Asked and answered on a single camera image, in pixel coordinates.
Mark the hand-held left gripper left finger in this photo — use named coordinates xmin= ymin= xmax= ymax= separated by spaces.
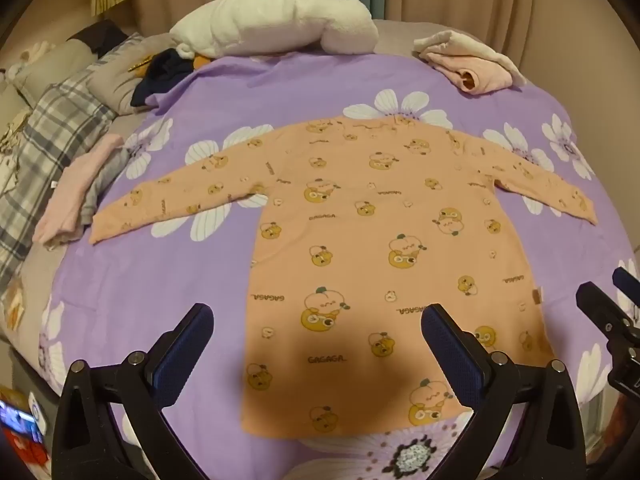
xmin=51 ymin=302 xmax=216 ymax=480

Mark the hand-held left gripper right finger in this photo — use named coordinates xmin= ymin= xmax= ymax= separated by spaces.
xmin=420 ymin=303 xmax=587 ymax=480

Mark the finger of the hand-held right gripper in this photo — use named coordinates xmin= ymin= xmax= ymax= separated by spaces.
xmin=612 ymin=266 xmax=640 ymax=306
xmin=576 ymin=282 xmax=640 ymax=346

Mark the orange printed shirt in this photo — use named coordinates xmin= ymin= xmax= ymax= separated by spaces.
xmin=89 ymin=114 xmax=598 ymax=436

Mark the grey cloth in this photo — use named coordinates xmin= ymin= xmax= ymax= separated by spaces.
xmin=80 ymin=147 xmax=133 ymax=226

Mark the light pink cloth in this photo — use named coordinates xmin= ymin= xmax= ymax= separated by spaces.
xmin=32 ymin=132 xmax=126 ymax=247

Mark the pink folded garment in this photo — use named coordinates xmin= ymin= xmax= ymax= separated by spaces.
xmin=431 ymin=52 xmax=515 ymax=96

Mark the grey plaid blanket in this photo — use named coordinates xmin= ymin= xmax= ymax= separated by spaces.
xmin=0 ymin=67 xmax=118 ymax=273

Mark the dark navy clothing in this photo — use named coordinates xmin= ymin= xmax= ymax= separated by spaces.
xmin=131 ymin=50 xmax=196 ymax=108

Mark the floral printed cloth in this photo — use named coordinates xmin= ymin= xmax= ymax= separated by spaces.
xmin=0 ymin=110 xmax=31 ymax=153

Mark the grey pillow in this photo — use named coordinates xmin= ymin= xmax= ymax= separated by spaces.
xmin=87 ymin=34 xmax=168 ymax=117

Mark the cream folded cloth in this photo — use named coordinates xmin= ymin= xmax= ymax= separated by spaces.
xmin=412 ymin=30 xmax=528 ymax=86

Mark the purple floral blanket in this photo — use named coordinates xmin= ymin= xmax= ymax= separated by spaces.
xmin=37 ymin=52 xmax=640 ymax=480

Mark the beige pillow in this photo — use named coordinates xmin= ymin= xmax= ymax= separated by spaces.
xmin=12 ymin=39 xmax=96 ymax=106

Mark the dark brown cushion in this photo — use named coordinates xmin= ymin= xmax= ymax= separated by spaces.
xmin=67 ymin=19 xmax=132 ymax=55

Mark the white plush toy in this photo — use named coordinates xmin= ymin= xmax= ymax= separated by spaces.
xmin=7 ymin=42 xmax=56 ymax=81

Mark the white folded towel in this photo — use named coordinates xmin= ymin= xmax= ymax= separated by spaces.
xmin=169 ymin=0 xmax=379 ymax=59

